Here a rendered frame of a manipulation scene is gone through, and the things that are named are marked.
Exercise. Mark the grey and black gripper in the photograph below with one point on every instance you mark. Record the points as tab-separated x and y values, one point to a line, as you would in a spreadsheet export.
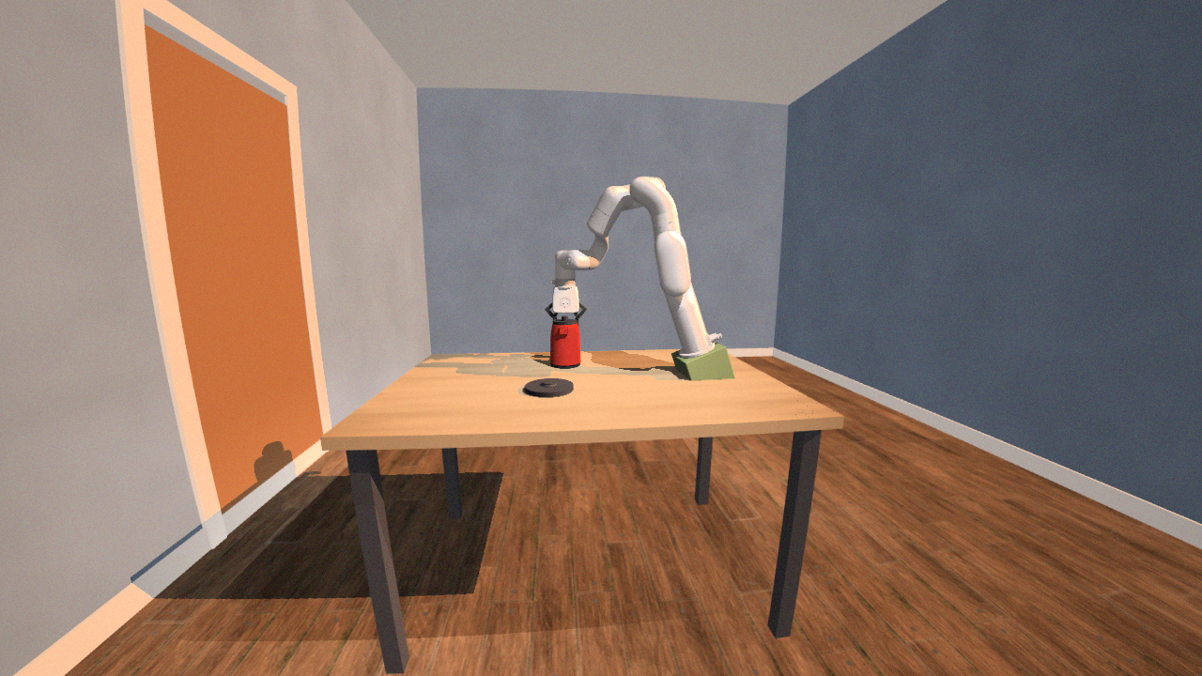
565	300

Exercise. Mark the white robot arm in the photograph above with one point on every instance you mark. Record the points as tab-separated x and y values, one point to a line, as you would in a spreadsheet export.
670	254

